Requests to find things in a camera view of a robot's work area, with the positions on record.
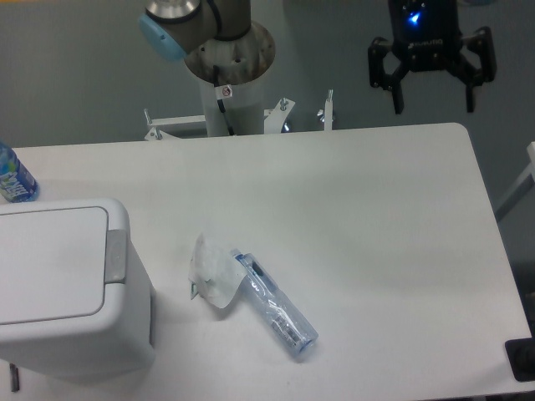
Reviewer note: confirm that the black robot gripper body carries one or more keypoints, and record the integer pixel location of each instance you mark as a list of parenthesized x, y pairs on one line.
[(427, 36)]

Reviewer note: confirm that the grey robot arm with blue cap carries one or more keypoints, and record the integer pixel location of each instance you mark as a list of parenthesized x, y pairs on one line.
[(177, 28)]

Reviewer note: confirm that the white trash can with lid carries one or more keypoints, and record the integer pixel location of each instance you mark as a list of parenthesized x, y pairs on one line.
[(76, 299)]

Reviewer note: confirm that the white stand at right edge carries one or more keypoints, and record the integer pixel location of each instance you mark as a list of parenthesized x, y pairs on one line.
[(517, 189)]

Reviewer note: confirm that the crumpled white plastic wrapper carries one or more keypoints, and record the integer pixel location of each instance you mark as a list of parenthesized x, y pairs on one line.
[(214, 274)]

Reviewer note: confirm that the empty clear plastic bottle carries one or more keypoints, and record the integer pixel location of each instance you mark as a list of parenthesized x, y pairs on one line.
[(283, 319)]

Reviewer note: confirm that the black clamp at table edge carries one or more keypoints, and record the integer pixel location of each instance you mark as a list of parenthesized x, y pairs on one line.
[(520, 354)]

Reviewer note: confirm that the blue labelled water bottle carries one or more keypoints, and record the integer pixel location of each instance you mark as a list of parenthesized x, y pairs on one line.
[(17, 183)]

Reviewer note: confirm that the small dark object bottom left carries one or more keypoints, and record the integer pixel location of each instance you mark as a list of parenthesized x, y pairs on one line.
[(14, 378)]

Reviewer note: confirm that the white pedestal base frame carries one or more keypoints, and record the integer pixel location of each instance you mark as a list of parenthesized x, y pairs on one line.
[(224, 116)]

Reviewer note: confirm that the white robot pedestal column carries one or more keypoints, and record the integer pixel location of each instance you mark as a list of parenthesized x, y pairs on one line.
[(242, 64)]

